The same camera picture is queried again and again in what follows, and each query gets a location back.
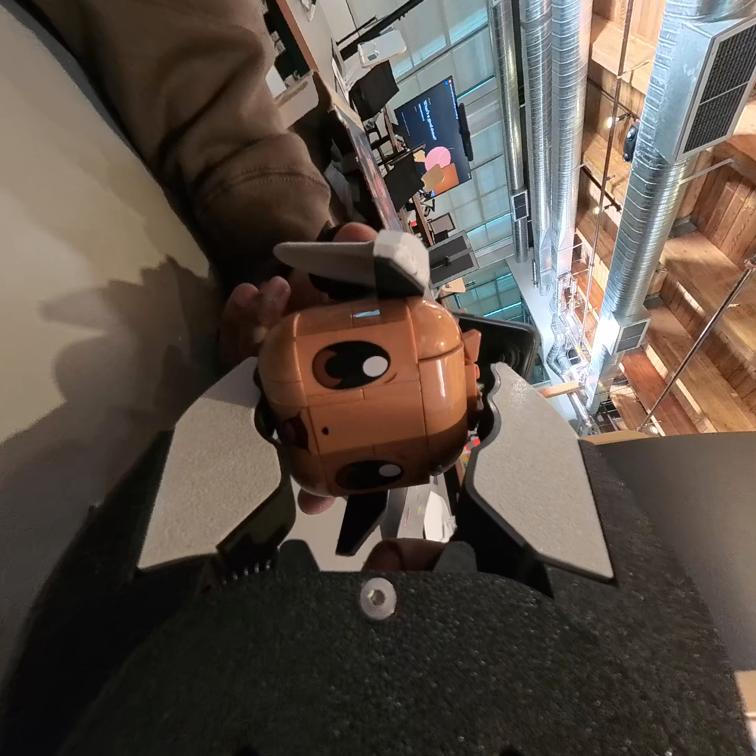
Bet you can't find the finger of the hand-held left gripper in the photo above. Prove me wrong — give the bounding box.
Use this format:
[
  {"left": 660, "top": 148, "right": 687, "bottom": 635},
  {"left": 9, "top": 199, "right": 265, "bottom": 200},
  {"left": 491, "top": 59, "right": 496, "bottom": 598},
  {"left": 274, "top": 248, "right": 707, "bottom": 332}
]
[
  {"left": 375, "top": 230, "right": 431, "bottom": 299},
  {"left": 335, "top": 489, "right": 389, "bottom": 556}
]

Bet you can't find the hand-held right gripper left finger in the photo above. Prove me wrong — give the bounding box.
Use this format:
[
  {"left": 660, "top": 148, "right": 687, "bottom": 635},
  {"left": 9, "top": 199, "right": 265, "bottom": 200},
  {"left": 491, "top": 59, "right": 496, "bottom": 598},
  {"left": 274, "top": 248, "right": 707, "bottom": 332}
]
[{"left": 139, "top": 359, "right": 297, "bottom": 578}]

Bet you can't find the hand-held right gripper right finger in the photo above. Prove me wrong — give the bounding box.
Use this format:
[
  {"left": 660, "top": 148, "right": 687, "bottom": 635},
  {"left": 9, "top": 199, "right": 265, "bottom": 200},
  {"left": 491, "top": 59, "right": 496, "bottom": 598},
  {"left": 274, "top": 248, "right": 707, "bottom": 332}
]
[{"left": 458, "top": 361, "right": 615, "bottom": 584}]

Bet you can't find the brown lego head model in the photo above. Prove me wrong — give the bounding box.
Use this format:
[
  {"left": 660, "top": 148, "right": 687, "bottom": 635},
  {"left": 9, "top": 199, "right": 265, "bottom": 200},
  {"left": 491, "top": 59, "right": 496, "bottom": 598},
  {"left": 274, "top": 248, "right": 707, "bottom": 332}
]
[{"left": 258, "top": 295, "right": 482, "bottom": 497}]

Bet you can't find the person's left forearm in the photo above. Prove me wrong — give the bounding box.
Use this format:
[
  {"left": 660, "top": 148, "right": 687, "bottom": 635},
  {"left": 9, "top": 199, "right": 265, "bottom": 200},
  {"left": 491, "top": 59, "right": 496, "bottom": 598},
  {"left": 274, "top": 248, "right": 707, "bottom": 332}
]
[{"left": 30, "top": 0, "right": 334, "bottom": 284}]

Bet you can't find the person's left hand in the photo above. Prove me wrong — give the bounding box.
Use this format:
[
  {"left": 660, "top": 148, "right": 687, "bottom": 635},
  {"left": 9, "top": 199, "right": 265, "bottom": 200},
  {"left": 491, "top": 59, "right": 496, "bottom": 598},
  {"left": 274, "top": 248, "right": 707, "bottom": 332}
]
[{"left": 221, "top": 276, "right": 294, "bottom": 361}]

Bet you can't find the dark wall painting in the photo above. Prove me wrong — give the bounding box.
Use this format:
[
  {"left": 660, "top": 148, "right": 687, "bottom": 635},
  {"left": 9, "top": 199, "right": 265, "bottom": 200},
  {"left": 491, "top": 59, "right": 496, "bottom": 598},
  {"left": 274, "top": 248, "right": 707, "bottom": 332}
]
[{"left": 331, "top": 106, "right": 408, "bottom": 237}]

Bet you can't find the wall display screen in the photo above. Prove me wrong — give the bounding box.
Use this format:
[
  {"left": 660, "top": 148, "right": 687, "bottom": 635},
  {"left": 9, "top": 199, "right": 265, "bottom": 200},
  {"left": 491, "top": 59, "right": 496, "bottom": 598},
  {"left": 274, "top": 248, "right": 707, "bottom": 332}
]
[{"left": 394, "top": 76, "right": 473, "bottom": 197}]

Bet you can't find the silver ventilation duct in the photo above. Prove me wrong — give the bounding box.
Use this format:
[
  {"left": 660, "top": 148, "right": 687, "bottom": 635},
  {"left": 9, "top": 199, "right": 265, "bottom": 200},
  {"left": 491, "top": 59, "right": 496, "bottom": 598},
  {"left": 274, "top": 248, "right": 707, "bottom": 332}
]
[
  {"left": 490, "top": 0, "right": 591, "bottom": 267},
  {"left": 585, "top": 0, "right": 756, "bottom": 379}
]

